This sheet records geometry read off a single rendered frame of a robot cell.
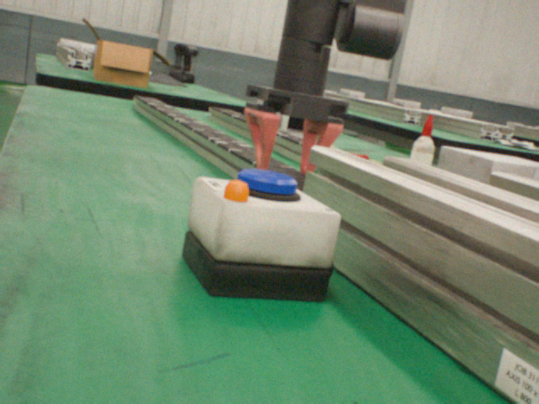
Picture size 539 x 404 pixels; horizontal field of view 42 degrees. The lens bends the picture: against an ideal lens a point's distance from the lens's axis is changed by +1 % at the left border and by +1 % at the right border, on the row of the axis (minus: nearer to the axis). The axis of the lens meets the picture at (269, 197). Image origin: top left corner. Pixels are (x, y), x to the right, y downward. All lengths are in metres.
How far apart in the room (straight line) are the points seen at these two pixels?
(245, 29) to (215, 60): 0.73
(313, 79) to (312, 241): 0.34
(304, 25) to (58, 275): 0.42
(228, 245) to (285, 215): 0.04
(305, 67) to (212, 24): 11.14
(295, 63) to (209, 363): 0.47
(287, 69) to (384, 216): 0.32
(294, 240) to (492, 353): 0.13
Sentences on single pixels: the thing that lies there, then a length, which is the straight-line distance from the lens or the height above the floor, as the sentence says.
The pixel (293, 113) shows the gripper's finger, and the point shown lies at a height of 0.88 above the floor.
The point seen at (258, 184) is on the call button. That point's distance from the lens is 0.44.
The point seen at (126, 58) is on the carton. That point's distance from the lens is 2.74.
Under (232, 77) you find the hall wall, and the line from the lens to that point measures 11.94.
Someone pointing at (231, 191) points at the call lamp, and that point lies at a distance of 0.42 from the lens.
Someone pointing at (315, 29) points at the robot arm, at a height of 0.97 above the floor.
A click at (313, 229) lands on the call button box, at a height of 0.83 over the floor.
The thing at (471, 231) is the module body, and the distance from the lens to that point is 0.40.
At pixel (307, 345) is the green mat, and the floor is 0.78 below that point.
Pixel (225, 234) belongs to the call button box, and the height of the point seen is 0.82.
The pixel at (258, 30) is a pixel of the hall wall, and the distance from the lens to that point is 12.06.
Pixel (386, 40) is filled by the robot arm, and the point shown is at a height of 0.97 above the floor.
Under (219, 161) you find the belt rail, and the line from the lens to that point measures 0.96.
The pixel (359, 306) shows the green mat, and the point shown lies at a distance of 0.46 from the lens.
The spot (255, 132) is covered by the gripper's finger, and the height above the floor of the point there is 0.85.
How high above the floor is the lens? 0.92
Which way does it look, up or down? 10 degrees down
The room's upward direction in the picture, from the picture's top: 10 degrees clockwise
